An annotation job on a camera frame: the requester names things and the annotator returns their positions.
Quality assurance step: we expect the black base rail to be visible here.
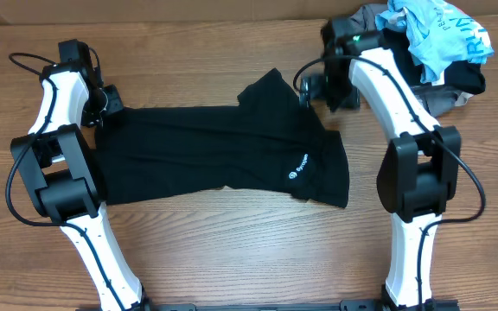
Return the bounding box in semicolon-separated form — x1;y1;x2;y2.
75;298;461;311

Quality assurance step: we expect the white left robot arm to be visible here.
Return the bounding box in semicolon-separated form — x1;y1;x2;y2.
4;39;152;310

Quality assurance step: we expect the light blue printed shirt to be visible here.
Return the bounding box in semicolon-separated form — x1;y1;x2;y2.
375;0;495;83

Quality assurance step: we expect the black folded garment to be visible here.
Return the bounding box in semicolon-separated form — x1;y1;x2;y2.
381;29;486;95

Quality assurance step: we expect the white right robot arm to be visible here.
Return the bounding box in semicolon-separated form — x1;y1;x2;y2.
293;17;461;310

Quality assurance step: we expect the white beige folded garment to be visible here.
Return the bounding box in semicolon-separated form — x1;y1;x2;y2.
412;81;475;109

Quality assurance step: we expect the grey folded garment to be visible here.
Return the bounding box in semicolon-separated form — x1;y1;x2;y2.
347;3;463;117

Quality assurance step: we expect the black polo shirt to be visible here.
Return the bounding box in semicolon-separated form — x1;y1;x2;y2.
95;69;349;208

